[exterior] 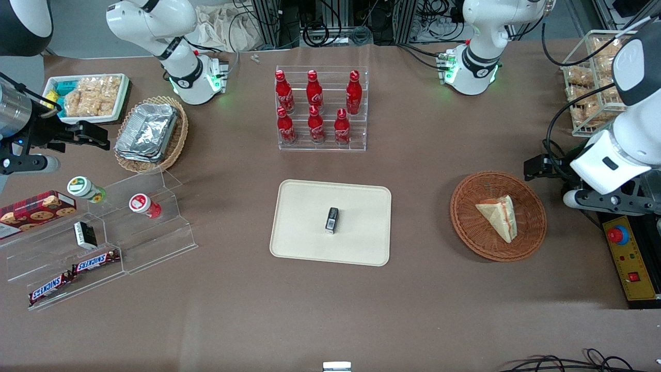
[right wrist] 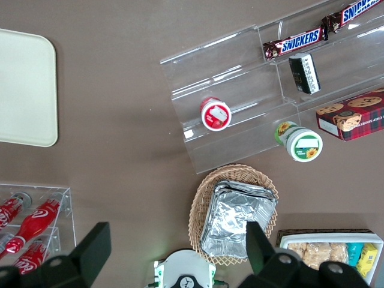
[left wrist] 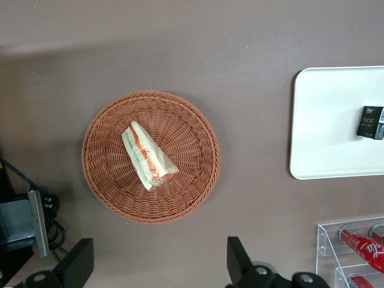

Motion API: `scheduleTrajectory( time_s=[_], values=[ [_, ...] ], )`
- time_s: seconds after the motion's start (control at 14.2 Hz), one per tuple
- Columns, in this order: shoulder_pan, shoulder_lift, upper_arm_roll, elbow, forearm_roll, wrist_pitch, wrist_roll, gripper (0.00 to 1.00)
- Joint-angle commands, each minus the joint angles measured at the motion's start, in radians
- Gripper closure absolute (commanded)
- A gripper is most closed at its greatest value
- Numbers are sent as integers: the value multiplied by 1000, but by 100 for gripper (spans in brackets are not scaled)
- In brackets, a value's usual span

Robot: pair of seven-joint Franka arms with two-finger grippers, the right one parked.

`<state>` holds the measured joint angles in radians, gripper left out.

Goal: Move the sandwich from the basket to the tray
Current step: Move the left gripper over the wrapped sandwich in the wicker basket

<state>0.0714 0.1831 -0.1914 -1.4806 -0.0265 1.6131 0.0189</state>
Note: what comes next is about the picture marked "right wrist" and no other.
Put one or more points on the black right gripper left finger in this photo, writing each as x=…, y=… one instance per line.
x=90, y=246

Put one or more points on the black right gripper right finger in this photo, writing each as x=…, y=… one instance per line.
x=261, y=249

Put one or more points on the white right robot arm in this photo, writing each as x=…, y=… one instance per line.
x=186, y=267

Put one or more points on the dark woven tray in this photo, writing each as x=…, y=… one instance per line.
x=324, y=231

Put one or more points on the light wicker basket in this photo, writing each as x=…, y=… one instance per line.
x=237, y=172

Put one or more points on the cream plastic tray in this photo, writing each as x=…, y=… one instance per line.
x=27, y=90

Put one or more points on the rice cracker snack bag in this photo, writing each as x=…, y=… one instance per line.
x=339, y=252
x=316, y=255
x=297, y=250

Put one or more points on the clear acrylic bottle rack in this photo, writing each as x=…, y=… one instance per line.
x=67, y=195

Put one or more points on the red Coca-Cola bottle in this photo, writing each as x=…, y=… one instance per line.
x=6, y=211
x=30, y=259
x=37, y=220

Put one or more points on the white plastic snack bin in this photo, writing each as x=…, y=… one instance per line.
x=330, y=239

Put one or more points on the teal snack packet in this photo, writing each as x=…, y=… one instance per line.
x=355, y=253

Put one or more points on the yellow snack packet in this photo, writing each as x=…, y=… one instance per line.
x=367, y=259

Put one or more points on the green sunflower lidded cup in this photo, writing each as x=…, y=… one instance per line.
x=304, y=145

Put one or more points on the red lidded yogurt cup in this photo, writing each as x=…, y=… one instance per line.
x=216, y=115

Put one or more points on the red tartan cookie box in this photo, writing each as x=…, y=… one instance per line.
x=354, y=120

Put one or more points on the clear acrylic stepped shelf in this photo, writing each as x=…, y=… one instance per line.
x=240, y=75

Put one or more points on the small black white box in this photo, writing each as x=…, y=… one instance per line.
x=303, y=73

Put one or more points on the Snickers chocolate bar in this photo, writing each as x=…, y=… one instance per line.
x=300, y=42
x=354, y=12

